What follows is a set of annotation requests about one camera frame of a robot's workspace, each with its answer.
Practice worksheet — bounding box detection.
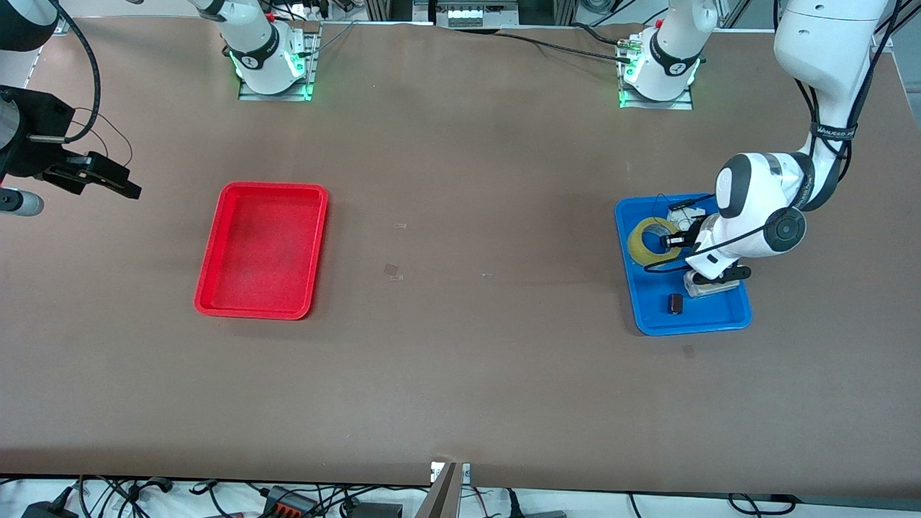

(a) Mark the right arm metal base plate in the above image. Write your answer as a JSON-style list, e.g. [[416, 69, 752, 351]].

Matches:
[[238, 22, 319, 101]]

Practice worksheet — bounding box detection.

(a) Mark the black looped floor cable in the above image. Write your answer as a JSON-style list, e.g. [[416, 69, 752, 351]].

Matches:
[[727, 493, 796, 516]]

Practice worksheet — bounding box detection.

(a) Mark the red plastic tray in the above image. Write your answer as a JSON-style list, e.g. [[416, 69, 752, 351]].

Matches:
[[194, 182, 330, 321]]

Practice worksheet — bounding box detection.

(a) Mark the yellow tape roll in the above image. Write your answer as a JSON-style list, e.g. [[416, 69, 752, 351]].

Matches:
[[627, 217, 682, 264]]

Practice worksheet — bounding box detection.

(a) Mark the black cable on table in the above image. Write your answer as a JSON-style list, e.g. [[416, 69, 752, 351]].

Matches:
[[496, 22, 638, 64]]

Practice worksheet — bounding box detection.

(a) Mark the aluminium post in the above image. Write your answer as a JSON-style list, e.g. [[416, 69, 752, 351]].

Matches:
[[414, 462, 471, 518]]

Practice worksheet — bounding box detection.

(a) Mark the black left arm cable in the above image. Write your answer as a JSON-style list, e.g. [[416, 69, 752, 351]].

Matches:
[[644, 0, 900, 274]]

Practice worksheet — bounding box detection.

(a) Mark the aluminium frame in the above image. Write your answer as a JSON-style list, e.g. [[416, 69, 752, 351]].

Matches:
[[363, 0, 576, 28]]

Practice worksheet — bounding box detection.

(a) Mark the blue plastic tray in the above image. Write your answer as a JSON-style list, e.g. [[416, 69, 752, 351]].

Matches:
[[614, 193, 753, 337]]

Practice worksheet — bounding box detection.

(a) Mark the thin black wire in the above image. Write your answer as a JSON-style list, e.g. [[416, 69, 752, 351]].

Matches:
[[72, 108, 135, 168]]

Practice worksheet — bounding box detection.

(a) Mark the black power adapter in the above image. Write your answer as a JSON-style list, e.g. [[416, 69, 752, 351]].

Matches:
[[22, 489, 76, 518]]

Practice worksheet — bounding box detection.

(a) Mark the orange power strip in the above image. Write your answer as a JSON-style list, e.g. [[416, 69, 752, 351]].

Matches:
[[263, 488, 317, 518]]

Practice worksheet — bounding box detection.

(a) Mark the grey two-button switch box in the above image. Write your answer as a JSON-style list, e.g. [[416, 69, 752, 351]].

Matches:
[[684, 279, 740, 298]]

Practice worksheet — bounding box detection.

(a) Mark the white circuit breaker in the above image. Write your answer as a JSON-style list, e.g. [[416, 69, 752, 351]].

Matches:
[[669, 205, 709, 231]]

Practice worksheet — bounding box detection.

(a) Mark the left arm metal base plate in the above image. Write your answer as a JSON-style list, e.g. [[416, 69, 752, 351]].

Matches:
[[619, 36, 694, 110]]

